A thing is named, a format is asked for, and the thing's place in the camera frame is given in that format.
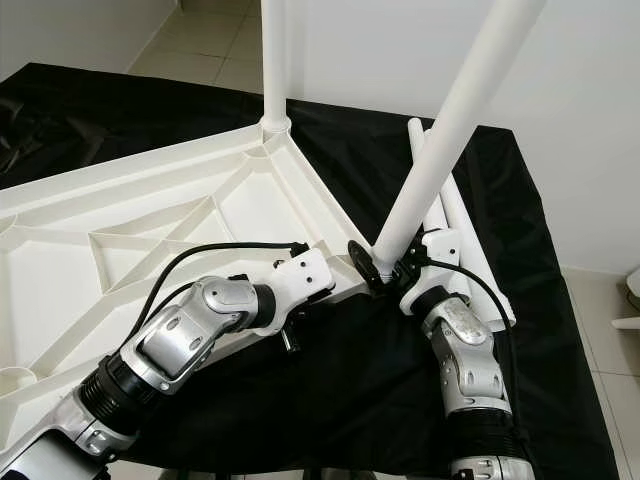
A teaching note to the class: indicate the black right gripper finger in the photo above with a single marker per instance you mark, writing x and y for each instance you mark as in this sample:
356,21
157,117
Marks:
366,262

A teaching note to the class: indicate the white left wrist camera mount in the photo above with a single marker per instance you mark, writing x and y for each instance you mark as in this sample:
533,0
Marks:
305,275

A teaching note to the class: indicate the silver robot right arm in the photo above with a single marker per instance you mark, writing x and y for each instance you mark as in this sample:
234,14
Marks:
465,350

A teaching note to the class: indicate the black tablecloth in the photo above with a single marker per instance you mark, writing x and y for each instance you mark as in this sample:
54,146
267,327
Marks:
350,390

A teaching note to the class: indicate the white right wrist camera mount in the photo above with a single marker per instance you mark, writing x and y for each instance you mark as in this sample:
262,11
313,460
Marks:
435,262

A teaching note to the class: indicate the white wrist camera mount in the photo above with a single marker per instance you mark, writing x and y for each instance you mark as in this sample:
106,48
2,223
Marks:
435,262
305,275

